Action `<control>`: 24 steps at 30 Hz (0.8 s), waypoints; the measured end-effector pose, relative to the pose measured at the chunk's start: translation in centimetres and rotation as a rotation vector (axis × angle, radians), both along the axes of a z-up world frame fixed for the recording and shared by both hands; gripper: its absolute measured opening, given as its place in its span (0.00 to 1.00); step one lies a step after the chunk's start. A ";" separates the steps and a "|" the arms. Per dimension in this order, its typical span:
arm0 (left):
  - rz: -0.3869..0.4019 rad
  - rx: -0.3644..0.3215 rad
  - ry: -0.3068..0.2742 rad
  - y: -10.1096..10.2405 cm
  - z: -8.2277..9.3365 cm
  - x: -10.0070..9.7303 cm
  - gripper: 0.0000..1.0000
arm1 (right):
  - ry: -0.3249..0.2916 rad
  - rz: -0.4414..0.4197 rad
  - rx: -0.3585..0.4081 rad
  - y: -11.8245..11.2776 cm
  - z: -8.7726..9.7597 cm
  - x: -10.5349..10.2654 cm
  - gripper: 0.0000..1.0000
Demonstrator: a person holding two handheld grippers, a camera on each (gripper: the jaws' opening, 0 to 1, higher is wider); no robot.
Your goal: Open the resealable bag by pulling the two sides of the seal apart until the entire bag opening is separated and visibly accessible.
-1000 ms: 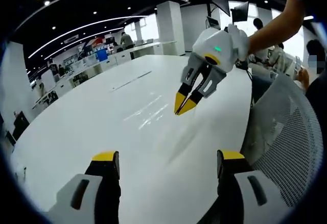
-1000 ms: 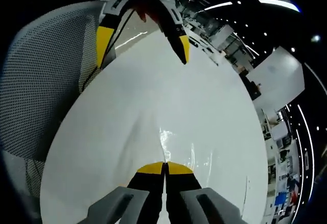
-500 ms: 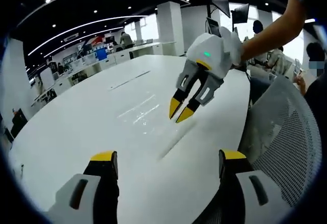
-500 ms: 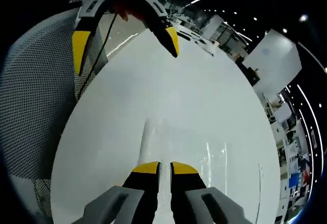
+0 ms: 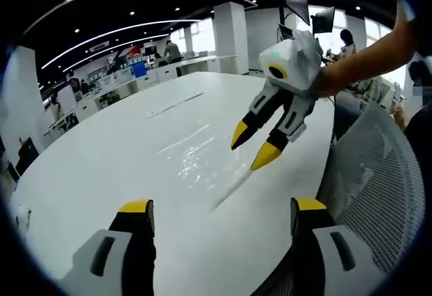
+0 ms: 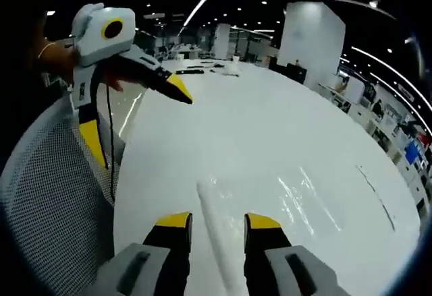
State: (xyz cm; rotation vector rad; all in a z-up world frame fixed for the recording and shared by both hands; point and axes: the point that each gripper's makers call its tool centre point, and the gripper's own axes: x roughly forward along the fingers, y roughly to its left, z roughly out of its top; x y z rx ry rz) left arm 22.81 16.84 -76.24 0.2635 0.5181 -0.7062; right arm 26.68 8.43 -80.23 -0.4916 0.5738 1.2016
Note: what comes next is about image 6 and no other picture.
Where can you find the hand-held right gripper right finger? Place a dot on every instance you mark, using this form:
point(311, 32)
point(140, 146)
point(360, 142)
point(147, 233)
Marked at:
point(290, 272)

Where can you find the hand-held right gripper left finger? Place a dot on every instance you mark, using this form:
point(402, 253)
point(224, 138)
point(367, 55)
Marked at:
point(141, 269)

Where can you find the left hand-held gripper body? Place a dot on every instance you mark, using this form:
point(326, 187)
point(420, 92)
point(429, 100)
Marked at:
point(98, 44)

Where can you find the clear resealable plastic bag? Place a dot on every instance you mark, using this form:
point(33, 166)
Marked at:
point(270, 208)

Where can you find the person's left hand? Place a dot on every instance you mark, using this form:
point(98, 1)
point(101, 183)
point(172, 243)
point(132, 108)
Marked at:
point(59, 60)

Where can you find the flat black bar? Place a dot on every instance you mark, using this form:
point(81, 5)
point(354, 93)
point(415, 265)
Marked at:
point(189, 71)

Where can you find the grey mesh office chair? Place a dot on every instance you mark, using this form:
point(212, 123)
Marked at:
point(50, 191)

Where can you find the row of white cabinets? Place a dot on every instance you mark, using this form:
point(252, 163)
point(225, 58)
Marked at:
point(388, 134)

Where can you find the blue storage box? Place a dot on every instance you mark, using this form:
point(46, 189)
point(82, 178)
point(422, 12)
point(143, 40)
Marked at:
point(411, 152)

